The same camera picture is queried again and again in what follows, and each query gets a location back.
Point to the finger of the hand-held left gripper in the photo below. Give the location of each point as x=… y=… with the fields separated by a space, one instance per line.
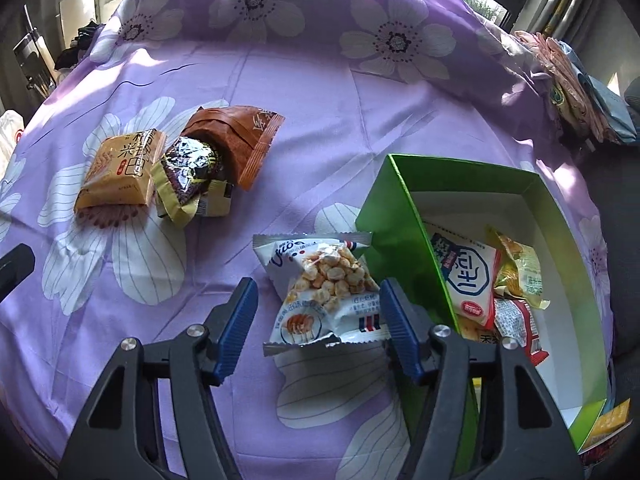
x=15 y=267

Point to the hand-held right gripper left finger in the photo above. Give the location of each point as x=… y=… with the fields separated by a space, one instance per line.
x=237 y=330

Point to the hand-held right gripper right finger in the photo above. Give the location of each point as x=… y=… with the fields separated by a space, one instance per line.
x=400 y=330

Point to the white and blue snack packet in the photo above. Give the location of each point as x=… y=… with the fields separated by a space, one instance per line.
x=467 y=280

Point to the white puffed ball snack packet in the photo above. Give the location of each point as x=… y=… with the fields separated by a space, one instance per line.
x=325 y=280

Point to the green cardboard box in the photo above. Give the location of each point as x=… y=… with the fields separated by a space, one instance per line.
x=400 y=220

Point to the red and grey snack packet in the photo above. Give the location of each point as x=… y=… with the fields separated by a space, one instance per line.
x=515 y=322

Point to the yellow green corn snack packet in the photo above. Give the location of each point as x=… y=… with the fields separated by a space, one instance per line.
x=522 y=270

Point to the orange rice cake packet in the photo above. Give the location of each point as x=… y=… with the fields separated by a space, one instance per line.
x=117 y=170

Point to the dark foil gold-edged packet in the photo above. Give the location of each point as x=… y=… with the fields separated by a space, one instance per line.
x=187 y=170

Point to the brown snack packet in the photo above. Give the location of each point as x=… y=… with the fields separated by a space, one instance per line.
x=240 y=135

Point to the small orange snack packet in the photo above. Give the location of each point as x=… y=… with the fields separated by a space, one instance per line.
x=472 y=332

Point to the white plastic bag red print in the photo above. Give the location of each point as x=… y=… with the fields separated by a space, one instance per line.
x=7 y=132

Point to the upright vacuum cleaner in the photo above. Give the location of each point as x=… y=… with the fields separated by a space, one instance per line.
x=32 y=55

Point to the purple floral bedsheet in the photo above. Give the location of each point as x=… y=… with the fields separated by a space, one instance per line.
x=300 y=110

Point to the orange printed card packet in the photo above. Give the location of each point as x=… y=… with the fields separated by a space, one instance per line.
x=612 y=417

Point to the heap of black clothes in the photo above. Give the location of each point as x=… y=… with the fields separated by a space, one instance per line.
x=77 y=45

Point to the stack of folded cloths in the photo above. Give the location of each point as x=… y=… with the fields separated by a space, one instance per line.
x=570 y=85

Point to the beige curtain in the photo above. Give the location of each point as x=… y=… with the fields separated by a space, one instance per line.
x=560 y=0

